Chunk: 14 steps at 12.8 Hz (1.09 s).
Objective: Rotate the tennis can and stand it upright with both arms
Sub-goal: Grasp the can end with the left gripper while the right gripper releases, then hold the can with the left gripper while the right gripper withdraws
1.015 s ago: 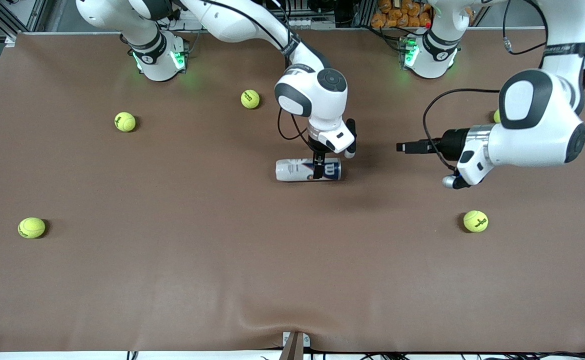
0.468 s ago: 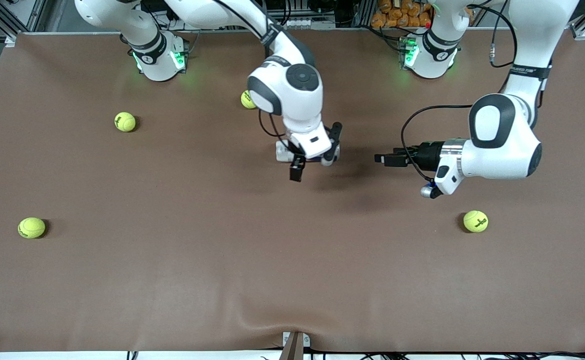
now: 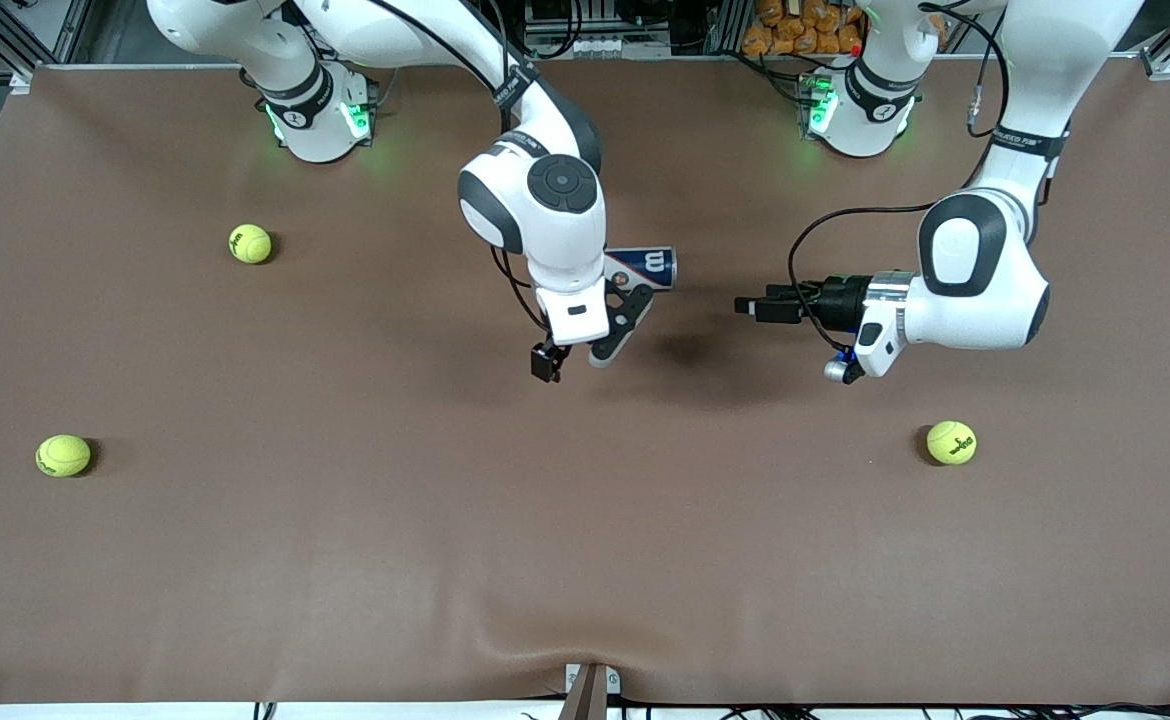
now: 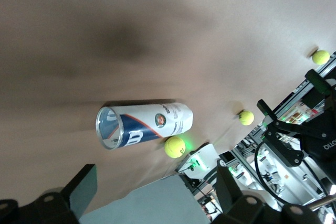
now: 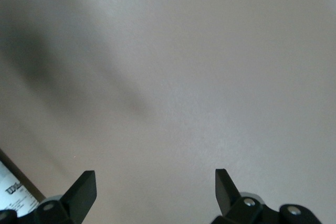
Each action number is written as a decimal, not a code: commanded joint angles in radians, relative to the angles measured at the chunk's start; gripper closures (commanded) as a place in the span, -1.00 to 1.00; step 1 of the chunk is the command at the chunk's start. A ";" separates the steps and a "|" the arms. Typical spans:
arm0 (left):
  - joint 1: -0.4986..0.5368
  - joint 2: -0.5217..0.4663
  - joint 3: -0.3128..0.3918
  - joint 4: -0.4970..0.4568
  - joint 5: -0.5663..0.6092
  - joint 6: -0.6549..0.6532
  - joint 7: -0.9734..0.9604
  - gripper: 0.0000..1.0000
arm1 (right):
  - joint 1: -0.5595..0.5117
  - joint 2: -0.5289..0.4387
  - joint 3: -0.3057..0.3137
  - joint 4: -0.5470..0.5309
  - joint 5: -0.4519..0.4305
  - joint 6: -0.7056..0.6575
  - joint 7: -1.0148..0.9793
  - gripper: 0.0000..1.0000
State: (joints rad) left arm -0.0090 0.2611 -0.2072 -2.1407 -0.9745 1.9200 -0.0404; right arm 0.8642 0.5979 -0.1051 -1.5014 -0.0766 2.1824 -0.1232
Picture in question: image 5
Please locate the brown table mat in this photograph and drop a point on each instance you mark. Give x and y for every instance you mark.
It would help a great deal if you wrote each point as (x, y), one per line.
(183, 77)

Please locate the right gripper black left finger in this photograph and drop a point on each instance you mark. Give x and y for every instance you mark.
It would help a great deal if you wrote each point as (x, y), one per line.
(78, 197)

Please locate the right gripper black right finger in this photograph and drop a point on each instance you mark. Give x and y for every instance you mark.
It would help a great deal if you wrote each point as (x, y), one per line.
(229, 200)

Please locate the clear tennis ball can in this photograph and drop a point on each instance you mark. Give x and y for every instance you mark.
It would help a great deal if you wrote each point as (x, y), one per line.
(13, 190)

